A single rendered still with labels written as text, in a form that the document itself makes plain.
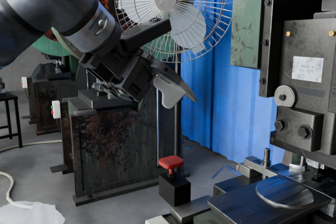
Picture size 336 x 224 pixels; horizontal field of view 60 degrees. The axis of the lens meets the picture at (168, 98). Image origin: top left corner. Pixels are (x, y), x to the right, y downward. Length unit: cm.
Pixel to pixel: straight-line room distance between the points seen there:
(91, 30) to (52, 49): 305
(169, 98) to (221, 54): 222
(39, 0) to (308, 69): 54
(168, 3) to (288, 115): 80
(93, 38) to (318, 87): 47
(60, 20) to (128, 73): 13
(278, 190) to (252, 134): 181
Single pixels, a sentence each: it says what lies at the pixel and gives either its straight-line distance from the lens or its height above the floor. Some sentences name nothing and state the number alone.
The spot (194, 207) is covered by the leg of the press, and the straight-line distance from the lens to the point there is 92.
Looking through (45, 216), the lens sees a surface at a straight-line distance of 186.
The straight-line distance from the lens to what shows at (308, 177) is 85.
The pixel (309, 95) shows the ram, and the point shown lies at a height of 101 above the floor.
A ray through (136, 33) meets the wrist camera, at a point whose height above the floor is 114.
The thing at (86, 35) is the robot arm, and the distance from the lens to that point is 44.
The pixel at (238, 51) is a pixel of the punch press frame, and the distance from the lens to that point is 78.
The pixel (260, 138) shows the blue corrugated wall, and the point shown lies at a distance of 250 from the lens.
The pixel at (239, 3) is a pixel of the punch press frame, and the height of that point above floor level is 122.
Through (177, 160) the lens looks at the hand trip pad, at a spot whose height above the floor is 76.
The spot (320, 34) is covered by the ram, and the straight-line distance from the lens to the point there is 69.
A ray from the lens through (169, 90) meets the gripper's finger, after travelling 52.
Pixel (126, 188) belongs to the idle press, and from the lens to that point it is 228.
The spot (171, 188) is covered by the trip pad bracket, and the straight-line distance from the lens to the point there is 90.
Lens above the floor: 113
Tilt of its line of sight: 12 degrees down
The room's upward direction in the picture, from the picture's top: straight up
